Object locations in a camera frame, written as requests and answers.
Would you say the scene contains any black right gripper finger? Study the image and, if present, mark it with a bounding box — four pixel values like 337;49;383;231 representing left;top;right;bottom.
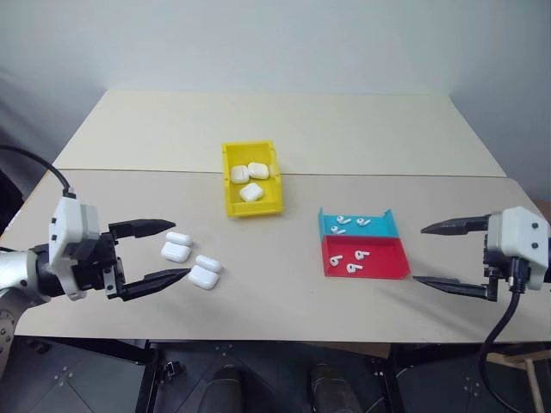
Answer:
412;275;497;301
419;213;492;236

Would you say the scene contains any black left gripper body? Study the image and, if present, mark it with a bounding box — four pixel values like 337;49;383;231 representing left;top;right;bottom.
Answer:
70;224;128;301

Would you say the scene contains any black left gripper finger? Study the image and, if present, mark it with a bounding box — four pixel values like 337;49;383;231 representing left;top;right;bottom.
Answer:
121;267;191;302
107;218;177;243

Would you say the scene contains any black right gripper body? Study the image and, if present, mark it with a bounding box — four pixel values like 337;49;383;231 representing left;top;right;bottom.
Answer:
481;234;517;301

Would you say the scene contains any yellow plastic bin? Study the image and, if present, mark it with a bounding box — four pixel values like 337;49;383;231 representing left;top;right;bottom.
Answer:
220;139;285;219

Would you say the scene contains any red plastic tray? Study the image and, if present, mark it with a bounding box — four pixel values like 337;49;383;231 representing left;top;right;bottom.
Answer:
320;234;412;281

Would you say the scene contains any cyan plastic tray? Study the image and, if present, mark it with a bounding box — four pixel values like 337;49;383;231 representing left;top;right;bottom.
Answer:
317;206;402;240

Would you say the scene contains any black metal table leg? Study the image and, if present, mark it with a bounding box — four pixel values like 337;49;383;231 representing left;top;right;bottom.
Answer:
136;339;163;413
374;343;408;413

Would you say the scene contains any dark rounded shape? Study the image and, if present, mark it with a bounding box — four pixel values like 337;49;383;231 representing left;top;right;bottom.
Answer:
309;363;355;413
206;365;251;413

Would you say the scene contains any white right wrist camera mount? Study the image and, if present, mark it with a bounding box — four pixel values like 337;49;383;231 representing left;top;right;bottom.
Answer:
486;206;551;292

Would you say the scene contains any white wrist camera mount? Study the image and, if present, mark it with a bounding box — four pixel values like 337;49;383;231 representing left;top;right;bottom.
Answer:
486;206;551;292
46;196;102;301

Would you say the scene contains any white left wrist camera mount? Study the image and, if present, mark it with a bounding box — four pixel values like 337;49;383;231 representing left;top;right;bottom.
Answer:
46;196;102;301

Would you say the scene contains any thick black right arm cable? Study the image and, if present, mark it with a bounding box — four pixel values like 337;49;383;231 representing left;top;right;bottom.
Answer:
478;256;533;413

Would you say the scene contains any light wooden frame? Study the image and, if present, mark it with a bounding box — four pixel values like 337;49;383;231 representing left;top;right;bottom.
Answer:
486;348;551;413

